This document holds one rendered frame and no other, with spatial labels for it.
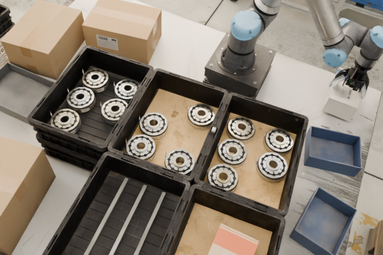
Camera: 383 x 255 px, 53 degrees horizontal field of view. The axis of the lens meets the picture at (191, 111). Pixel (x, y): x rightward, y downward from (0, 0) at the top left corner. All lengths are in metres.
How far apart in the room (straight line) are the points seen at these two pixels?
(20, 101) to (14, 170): 0.49
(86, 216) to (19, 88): 0.74
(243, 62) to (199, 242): 0.78
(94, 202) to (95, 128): 0.29
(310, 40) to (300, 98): 1.46
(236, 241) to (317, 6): 0.79
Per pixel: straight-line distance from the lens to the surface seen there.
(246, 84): 1.63
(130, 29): 1.73
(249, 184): 1.33
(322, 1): 1.36
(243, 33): 1.53
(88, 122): 1.46
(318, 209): 1.51
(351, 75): 1.65
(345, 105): 1.70
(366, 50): 1.56
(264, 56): 1.76
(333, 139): 1.68
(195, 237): 1.24
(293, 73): 1.87
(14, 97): 1.77
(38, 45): 1.72
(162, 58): 1.82
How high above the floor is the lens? 2.00
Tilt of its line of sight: 53 degrees down
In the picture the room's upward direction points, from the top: 6 degrees clockwise
